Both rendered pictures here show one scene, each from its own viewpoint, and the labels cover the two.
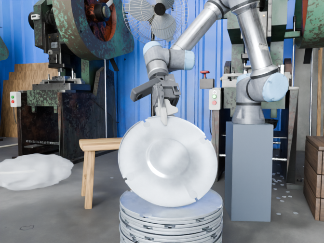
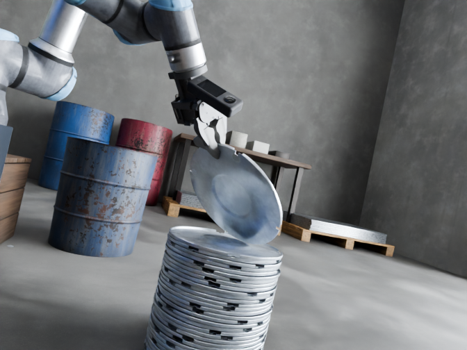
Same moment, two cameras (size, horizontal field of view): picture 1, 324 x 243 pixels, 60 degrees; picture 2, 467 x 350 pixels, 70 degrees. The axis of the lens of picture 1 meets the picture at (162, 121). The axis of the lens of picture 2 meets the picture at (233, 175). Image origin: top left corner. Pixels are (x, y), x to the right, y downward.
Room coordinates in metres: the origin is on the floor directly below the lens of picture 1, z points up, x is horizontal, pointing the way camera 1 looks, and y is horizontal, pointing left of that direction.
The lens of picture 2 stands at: (1.30, 0.64, 0.43)
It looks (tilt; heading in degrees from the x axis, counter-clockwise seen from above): 2 degrees up; 233
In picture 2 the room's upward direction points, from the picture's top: 12 degrees clockwise
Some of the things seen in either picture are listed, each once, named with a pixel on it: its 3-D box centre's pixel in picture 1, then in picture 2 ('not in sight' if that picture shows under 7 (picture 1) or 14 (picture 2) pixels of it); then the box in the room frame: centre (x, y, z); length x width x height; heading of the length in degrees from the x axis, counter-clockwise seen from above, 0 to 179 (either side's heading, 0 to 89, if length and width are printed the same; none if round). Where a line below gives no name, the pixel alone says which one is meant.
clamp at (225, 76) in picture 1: (232, 73); not in sight; (2.16, -0.53, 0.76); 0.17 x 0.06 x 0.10; 70
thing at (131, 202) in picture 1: (170, 198); (226, 242); (0.78, -0.03, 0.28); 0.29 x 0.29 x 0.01
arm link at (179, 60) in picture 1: (177, 60); (134, 20); (1.11, -0.06, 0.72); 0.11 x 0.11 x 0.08; 18
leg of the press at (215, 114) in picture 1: (221, 113); not in sight; (2.32, -0.49, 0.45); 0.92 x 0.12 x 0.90; 160
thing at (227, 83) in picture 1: (254, 84); not in sight; (2.10, -0.69, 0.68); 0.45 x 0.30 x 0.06; 70
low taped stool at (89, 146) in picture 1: (112, 169); not in sight; (1.57, 0.28, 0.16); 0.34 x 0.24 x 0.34; 111
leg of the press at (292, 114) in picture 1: (291, 114); not in sight; (2.14, -0.99, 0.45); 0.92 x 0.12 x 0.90; 160
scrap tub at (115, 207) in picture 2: not in sight; (103, 196); (0.82, -0.99, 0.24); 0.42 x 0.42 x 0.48
